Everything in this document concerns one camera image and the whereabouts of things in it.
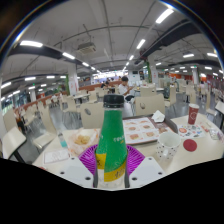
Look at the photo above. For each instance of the crumpled food wrapper bag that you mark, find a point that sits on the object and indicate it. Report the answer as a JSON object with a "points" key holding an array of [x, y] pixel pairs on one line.
{"points": [[82, 140]]}

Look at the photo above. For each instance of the green drink bottle yellow label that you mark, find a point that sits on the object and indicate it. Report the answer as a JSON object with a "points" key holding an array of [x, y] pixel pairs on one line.
{"points": [[111, 140]]}

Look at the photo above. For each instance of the white printed card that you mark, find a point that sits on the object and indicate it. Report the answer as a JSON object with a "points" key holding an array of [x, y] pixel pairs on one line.
{"points": [[56, 156]]}

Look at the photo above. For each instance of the red paper cup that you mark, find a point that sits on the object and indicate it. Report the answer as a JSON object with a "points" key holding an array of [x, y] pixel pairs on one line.
{"points": [[193, 115]]}

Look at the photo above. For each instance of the ceiling strip lights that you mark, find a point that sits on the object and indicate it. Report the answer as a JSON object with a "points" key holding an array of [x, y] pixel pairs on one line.
{"points": [[31, 43]]}

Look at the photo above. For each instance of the person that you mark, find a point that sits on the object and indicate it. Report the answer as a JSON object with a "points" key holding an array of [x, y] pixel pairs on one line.
{"points": [[19, 121], [125, 88]]}

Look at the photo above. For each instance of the ceiling air conditioner unit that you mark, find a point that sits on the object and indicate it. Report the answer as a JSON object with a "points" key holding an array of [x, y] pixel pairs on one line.
{"points": [[86, 48]]}

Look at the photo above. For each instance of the small clear sanitizer bottle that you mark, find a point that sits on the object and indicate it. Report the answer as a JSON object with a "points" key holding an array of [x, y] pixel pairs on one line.
{"points": [[63, 141]]}

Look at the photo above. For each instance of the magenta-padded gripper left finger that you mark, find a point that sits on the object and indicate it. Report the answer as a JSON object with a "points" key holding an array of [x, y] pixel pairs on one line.
{"points": [[87, 160]]}

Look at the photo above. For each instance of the group of beige chairs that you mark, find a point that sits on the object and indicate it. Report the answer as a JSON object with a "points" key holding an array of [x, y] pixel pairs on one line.
{"points": [[71, 103]]}

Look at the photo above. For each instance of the white square side table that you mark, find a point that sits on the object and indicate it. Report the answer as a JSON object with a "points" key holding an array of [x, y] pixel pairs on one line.
{"points": [[11, 141], [220, 107]]}

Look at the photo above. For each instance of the beige chair with metal legs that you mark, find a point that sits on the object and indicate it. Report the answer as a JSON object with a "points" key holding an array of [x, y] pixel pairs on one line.
{"points": [[46, 123]]}

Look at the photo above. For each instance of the clear plastic packet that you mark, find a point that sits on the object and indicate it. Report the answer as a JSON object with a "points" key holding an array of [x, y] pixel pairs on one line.
{"points": [[216, 134]]}

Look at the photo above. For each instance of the printed paper leaflet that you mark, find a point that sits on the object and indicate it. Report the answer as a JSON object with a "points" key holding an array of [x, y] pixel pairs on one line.
{"points": [[191, 131]]}

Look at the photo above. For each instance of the dark tray with paper liner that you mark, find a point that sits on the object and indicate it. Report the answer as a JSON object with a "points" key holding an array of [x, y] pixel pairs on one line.
{"points": [[143, 131]]}

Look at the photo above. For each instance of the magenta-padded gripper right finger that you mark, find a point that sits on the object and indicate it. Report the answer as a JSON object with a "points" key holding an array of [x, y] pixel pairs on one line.
{"points": [[136, 160]]}

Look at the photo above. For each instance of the flat round red coaster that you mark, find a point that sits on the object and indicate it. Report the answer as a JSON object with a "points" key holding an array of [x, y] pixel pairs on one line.
{"points": [[190, 145]]}

